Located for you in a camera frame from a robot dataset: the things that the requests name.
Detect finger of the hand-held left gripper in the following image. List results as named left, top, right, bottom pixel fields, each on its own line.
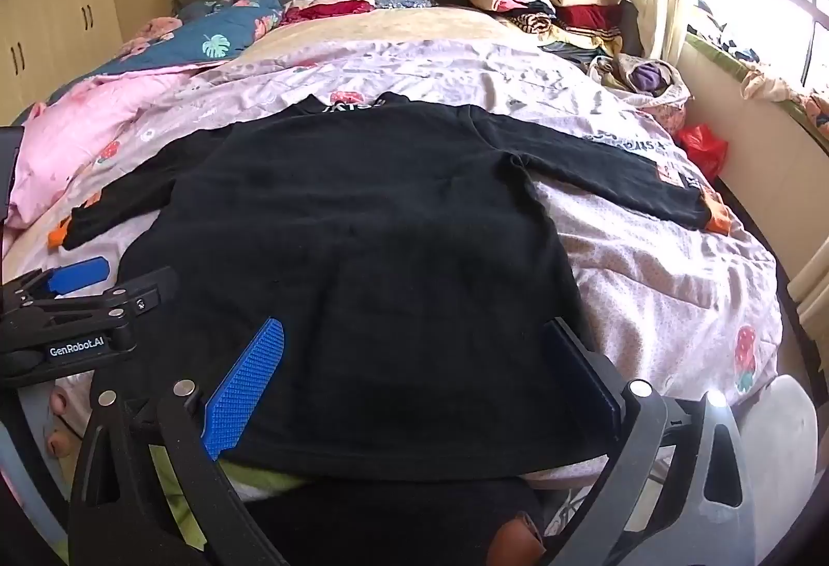
left=0, top=256, right=110, bottom=311
left=26, top=266, right=180, bottom=329

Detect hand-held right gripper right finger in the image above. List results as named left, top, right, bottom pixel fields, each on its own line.
left=547, top=316, right=757, bottom=566

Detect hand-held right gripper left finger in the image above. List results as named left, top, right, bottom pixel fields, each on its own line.
left=68, top=316, right=287, bottom=566

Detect black sweater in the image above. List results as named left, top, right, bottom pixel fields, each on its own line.
left=61, top=92, right=733, bottom=484

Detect floral bag of clothes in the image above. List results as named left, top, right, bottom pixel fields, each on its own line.
left=586, top=54, right=694, bottom=134

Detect clothes on windowsill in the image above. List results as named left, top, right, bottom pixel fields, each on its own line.
left=687, top=2, right=829, bottom=139

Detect pile of folded clothes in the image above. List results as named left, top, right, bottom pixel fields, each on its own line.
left=460, top=0, right=645, bottom=69

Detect person's left hand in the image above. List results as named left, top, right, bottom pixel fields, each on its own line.
left=44, top=386, right=82, bottom=460

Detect purple strawberry print quilt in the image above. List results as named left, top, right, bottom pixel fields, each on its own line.
left=0, top=38, right=781, bottom=476

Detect pink blanket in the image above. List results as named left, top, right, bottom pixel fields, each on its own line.
left=13, top=70, right=195, bottom=230

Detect person's dark pants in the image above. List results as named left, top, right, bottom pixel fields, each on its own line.
left=246, top=475, right=546, bottom=566

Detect pink knitted cloth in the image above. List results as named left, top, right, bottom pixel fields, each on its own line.
left=122, top=15, right=183, bottom=55

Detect red plastic bag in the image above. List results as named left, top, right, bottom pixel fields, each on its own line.
left=674, top=124, right=730, bottom=181

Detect blue floral quilt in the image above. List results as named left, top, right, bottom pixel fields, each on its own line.
left=48, top=0, right=286, bottom=104

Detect cream wardrobe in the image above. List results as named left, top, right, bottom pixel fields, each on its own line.
left=0, top=0, right=140, bottom=120

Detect red cloth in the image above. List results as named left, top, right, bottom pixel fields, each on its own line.
left=281, top=0, right=377, bottom=26

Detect green windowsill mat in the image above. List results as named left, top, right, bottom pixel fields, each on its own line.
left=683, top=31, right=829, bottom=120

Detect beige blanket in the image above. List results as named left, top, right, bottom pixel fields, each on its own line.
left=242, top=5, right=545, bottom=65

